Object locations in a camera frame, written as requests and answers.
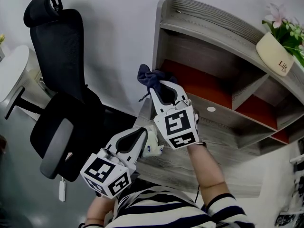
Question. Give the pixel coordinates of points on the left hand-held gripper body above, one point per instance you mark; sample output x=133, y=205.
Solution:
x=102, y=168

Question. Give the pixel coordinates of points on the black and white floor device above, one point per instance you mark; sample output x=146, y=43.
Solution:
x=285, y=219

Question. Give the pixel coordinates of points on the person's striped shirt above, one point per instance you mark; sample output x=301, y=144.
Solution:
x=161, y=210

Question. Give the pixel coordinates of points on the person's right forearm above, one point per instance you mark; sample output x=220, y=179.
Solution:
x=206, y=170

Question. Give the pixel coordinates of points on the black mesh office chair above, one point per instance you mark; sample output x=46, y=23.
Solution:
x=59, y=56

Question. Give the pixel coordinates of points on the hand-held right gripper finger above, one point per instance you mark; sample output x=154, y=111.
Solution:
x=155, y=101
x=181, y=92

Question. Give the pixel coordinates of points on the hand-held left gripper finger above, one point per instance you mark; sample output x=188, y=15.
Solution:
x=113, y=141
x=140, y=148

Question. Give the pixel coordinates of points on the white power strip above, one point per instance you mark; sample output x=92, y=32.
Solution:
x=62, y=190

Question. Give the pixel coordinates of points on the pink tag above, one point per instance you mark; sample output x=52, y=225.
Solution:
x=69, y=155

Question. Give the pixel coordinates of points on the grey wooden desk with shelves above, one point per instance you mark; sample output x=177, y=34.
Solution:
x=178, y=165

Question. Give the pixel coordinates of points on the white crumpled plastic bag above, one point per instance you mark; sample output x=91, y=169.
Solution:
x=153, y=144

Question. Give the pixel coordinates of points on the small yellow plant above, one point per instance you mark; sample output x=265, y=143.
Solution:
x=2, y=40

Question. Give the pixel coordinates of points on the white round table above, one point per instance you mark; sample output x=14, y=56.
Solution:
x=14, y=68

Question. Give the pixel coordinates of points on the black wrist band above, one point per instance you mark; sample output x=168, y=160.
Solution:
x=202, y=144

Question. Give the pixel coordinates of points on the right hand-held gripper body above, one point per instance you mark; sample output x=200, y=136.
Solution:
x=178, y=125

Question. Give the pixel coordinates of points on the dark blue cloth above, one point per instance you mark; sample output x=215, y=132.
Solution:
x=152, y=78

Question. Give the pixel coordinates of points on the person's left forearm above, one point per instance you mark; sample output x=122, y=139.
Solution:
x=99, y=210

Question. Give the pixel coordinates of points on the cream pot with pink flowers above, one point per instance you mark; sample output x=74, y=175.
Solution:
x=273, y=53

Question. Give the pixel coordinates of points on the grey wooden shelf unit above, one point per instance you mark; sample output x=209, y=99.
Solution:
x=202, y=49

